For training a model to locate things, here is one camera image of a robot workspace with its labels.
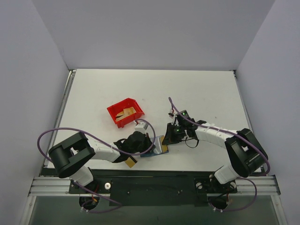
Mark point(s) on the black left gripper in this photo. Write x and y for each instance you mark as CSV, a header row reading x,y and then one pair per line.
x,y
148,142

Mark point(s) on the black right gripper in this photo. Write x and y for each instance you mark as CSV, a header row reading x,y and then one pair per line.
x,y
170,133

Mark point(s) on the blue leather card holder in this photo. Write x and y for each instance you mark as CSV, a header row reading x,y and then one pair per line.
x,y
157,150

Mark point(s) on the red plastic bin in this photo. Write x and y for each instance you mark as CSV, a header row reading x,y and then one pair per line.
x,y
118,107

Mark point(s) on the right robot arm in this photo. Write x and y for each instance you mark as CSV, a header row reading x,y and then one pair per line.
x,y
245,153

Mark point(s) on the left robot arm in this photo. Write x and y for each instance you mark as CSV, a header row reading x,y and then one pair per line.
x,y
70,156

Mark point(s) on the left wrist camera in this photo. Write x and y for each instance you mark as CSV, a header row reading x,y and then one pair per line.
x,y
141,127

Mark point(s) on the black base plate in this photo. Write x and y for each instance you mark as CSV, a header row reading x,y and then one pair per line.
x,y
158,188

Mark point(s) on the right aluminium side rail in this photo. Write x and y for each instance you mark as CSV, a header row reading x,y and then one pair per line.
x,y
256,173

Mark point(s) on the aluminium side rail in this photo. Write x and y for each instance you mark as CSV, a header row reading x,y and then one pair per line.
x,y
256,173
66,92

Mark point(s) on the left aluminium side rail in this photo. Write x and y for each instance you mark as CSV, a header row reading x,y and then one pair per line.
x,y
66,92

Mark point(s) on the aluminium front rail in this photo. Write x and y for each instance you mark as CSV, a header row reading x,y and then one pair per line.
x,y
54,186

